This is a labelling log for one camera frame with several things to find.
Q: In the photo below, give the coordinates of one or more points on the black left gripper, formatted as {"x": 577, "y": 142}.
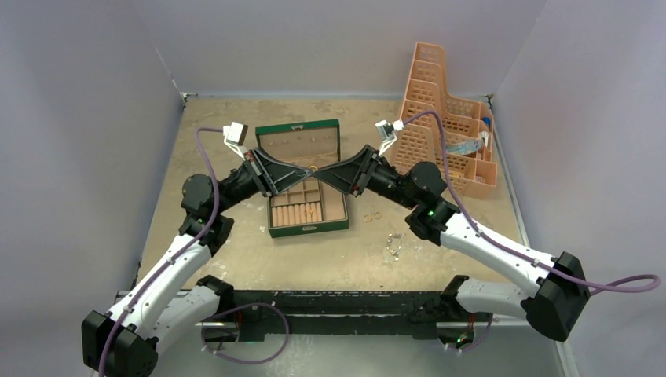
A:
{"x": 277, "y": 175}

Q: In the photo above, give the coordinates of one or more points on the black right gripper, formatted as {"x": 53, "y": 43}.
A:
{"x": 347, "y": 175}

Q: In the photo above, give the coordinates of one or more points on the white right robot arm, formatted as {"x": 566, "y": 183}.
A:
{"x": 544, "y": 290}

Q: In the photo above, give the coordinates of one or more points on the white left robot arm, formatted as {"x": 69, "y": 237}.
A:
{"x": 128, "y": 338}

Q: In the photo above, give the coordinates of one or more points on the green jewelry box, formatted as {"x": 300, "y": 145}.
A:
{"x": 311, "y": 206}

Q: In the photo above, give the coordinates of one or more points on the silver jewelry piece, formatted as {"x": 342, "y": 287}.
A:
{"x": 394, "y": 245}

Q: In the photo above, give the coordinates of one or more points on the blue item in organizer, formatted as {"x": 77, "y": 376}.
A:
{"x": 465, "y": 148}

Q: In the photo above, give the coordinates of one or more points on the peach plastic file organizer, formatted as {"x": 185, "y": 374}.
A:
{"x": 462, "y": 119}

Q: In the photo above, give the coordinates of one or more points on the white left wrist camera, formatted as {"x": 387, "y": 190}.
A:
{"x": 234, "y": 137}

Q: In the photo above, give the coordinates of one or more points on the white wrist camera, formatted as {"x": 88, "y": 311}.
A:
{"x": 388, "y": 132}
{"x": 234, "y": 137}

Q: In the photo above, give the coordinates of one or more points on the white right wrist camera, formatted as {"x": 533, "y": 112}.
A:
{"x": 388, "y": 132}

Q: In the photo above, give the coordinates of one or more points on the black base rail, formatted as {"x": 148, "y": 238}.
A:
{"x": 423, "y": 315}

